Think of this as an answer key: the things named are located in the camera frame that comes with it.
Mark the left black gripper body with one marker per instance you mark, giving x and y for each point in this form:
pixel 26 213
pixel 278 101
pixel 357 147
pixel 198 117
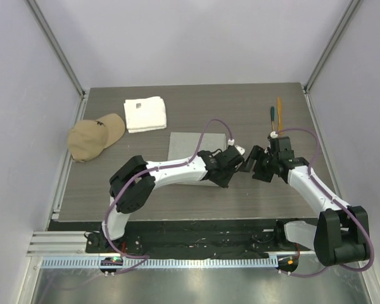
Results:
pixel 223 180

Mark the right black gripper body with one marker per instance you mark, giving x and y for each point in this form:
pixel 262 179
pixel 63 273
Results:
pixel 264 168

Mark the grey cloth napkin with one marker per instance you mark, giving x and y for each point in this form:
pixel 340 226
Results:
pixel 183 145

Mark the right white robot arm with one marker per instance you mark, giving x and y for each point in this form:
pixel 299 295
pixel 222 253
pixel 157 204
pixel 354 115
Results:
pixel 341 235

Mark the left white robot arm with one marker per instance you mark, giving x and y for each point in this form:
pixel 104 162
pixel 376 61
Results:
pixel 133 183

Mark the yellow wooden knife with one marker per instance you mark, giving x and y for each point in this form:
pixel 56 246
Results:
pixel 279 114

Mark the white folded towel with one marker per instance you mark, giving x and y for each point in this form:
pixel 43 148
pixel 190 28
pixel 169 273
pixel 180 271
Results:
pixel 147 114

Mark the tan baseball cap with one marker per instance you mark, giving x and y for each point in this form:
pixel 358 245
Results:
pixel 87 139

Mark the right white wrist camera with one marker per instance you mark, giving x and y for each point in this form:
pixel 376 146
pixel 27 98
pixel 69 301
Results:
pixel 273 135

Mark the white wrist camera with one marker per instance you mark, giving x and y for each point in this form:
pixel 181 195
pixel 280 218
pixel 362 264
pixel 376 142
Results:
pixel 273 135
pixel 231 143

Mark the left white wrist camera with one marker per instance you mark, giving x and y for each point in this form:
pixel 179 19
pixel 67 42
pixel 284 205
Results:
pixel 231 143

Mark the green handled wooden spoon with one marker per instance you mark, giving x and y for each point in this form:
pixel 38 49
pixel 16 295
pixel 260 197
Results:
pixel 272 118

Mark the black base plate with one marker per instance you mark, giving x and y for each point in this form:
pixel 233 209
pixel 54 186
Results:
pixel 265 225

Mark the right aluminium frame post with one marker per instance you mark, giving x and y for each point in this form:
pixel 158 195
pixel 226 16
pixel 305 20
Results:
pixel 338 32

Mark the aluminium frame post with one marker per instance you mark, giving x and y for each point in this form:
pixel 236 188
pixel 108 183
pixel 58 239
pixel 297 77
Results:
pixel 54 44
pixel 338 32

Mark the perforated cable duct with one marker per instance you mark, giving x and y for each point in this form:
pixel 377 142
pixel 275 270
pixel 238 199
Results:
pixel 112 262

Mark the left aluminium frame post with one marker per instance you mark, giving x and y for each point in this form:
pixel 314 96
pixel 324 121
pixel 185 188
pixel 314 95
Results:
pixel 54 44

